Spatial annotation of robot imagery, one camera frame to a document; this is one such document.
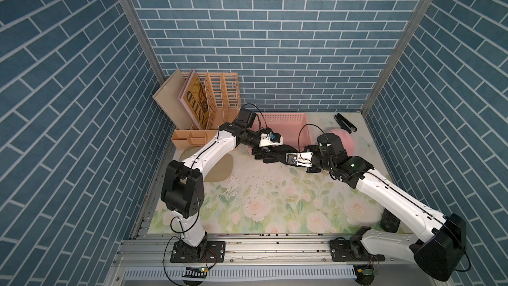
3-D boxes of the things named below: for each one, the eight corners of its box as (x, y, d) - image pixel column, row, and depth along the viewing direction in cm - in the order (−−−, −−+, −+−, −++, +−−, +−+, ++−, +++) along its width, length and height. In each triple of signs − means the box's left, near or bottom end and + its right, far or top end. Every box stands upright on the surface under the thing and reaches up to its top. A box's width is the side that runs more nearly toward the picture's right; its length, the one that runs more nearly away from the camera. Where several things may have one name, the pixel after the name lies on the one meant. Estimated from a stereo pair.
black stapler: (349, 134, 113) (350, 132, 111) (331, 118, 121) (332, 116, 119) (356, 130, 115) (357, 128, 113) (338, 115, 123) (339, 113, 121)
